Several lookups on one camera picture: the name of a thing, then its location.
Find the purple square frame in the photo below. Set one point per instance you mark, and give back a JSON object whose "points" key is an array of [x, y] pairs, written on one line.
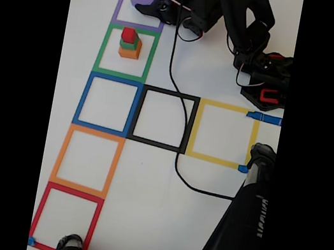
{"points": [[119, 6]]}

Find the yellow square frame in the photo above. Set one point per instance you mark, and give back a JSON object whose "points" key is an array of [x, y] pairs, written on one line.
{"points": [[195, 126]]}

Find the blue square frame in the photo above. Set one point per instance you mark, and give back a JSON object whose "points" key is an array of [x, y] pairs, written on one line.
{"points": [[81, 100]]}

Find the black square frame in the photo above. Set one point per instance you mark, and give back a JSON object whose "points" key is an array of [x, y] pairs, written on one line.
{"points": [[135, 113]]}

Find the green square frame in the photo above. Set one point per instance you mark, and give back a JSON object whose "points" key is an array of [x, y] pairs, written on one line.
{"points": [[100, 51]]}

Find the orange cube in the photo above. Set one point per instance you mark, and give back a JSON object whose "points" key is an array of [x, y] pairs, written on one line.
{"points": [[128, 53]]}

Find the red square frame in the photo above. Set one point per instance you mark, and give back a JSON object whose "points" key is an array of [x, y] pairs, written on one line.
{"points": [[39, 212]]}

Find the orange square frame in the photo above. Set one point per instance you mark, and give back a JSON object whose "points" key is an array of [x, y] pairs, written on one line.
{"points": [[59, 158]]}

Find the small red cube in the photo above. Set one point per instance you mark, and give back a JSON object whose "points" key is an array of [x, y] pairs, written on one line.
{"points": [[128, 34]]}

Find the blue tape strip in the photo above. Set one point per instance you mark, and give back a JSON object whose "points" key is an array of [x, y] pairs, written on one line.
{"points": [[265, 118], [31, 241], [242, 169]]}

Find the green cube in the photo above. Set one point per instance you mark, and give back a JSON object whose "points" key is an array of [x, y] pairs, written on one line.
{"points": [[127, 45]]}

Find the red printed clamp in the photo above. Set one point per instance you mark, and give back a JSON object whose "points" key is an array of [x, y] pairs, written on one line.
{"points": [[276, 57], [268, 99]]}

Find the black camera tripod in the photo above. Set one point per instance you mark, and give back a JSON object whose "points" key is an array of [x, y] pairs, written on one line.
{"points": [[240, 225]]}

